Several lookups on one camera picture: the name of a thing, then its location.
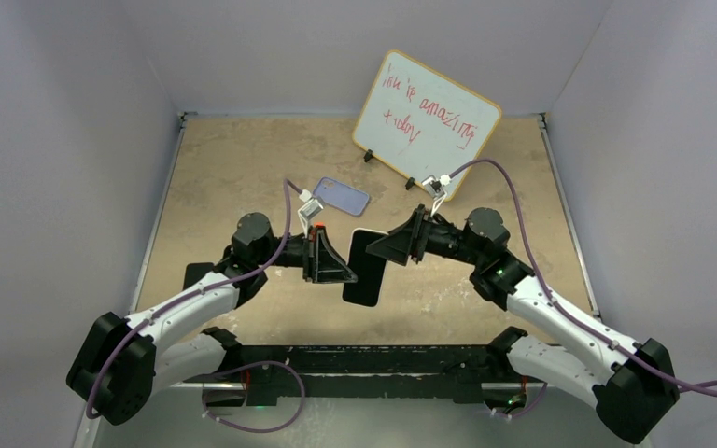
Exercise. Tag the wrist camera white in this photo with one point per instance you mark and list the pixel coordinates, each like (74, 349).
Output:
(435, 187)
(310, 208)

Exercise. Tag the black phone on table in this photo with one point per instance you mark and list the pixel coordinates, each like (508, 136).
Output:
(194, 272)

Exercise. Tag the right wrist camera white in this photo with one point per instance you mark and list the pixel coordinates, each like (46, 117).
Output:
(435, 187)

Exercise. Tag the purple phone case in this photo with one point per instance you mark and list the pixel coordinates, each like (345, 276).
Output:
(340, 196)

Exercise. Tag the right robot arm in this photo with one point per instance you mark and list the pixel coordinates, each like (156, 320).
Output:
(620, 378)

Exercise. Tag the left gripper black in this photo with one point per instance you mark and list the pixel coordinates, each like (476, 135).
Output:
(320, 263)

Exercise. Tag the black orange marker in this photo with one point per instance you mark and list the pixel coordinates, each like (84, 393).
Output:
(316, 230)

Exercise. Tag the black phone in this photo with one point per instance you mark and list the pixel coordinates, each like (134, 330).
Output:
(369, 269)
(194, 272)

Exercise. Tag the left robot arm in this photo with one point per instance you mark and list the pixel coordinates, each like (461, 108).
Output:
(122, 358)

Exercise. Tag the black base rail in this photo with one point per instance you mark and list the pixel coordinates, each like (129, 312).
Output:
(463, 374)

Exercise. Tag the whiteboard with red writing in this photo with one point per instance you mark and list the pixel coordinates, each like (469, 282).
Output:
(423, 124)

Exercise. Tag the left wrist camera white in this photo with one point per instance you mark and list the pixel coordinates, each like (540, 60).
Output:
(310, 208)

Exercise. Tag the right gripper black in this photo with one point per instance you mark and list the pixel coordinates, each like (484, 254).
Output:
(396, 246)

